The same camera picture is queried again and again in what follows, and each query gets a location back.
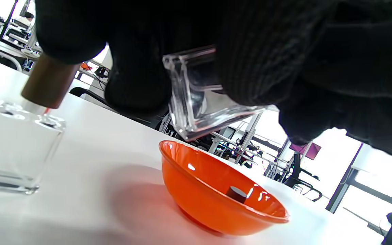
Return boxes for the black background office chair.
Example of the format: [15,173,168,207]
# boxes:
[283,151,323,202]

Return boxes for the clear glass perfume bottle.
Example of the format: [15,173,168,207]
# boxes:
[162,46,280,142]
[0,54,81,195]

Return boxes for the person's left hand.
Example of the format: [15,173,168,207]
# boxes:
[34,0,392,163]

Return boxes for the brown perfume bottle cap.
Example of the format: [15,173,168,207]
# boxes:
[226,185,248,204]

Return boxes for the purple panel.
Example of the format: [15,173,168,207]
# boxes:
[290,142,322,160]

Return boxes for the orange plastic bowl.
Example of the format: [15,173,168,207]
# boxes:
[159,140,290,236]

